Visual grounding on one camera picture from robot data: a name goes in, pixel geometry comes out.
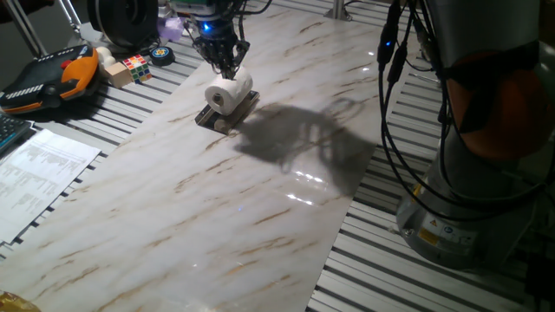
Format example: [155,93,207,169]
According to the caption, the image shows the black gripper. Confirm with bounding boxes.
[191,12,251,82]

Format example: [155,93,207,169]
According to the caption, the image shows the white toilet paper roll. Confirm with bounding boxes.
[204,65,254,116]

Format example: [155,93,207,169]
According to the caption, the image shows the shiny metal paper roll holder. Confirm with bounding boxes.
[194,89,261,135]

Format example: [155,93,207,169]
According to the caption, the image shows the pale purple object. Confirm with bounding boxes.
[156,16,186,42]

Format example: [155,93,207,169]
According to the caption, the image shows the round black and blue disc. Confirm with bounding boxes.
[149,45,176,67]

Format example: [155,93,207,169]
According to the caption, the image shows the colourful rubik's cube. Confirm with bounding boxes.
[121,54,153,85]

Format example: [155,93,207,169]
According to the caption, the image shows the plain wooden cube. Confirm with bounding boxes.
[103,62,134,89]

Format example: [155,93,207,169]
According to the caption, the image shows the black filament spool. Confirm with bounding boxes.
[86,0,160,49]

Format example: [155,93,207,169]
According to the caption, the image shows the white rounded figurine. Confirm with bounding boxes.
[95,46,117,70]

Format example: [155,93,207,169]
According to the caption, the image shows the white marble pattern mat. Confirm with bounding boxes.
[0,0,417,312]

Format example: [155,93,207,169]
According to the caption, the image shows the grey metal rod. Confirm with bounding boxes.
[58,0,83,28]
[3,0,48,57]

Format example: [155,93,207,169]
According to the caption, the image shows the black and orange teach pendant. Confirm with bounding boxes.
[0,44,101,115]

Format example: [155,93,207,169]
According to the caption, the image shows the printed white paper sheets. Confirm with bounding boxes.
[0,128,101,246]

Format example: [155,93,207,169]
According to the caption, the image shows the black computer keyboard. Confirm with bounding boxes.
[0,113,34,153]

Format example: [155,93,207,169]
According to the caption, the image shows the gold foil bag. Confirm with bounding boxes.
[0,290,42,312]

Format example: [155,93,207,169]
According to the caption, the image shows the long aluminium frame beam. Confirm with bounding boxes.
[323,0,353,22]

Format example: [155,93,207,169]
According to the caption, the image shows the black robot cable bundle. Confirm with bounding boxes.
[375,0,548,223]

